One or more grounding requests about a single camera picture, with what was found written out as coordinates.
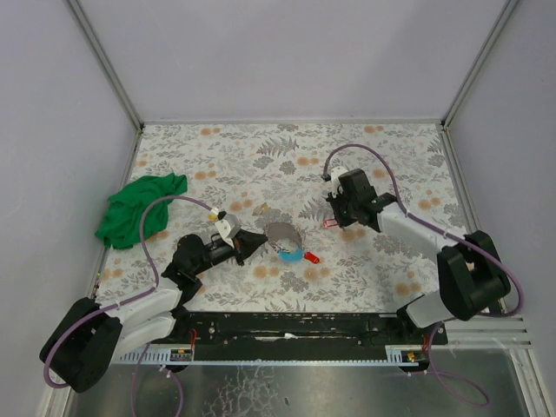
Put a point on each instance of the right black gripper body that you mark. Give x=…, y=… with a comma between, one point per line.
x=344, y=208

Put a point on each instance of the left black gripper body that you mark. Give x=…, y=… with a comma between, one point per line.
x=239, y=248

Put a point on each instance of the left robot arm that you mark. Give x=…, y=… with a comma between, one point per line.
x=91, y=335

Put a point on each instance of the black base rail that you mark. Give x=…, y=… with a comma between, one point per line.
x=295, y=337

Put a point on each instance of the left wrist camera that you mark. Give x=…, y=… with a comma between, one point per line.
x=227, y=225

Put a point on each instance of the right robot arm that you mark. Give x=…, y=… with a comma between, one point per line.
x=469, y=271

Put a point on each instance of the green cloth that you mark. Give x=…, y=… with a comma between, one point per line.
x=119, y=227

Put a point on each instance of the red key tag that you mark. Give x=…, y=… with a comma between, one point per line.
x=329, y=223

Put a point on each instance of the white cable duct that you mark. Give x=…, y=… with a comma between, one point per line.
x=157, y=356

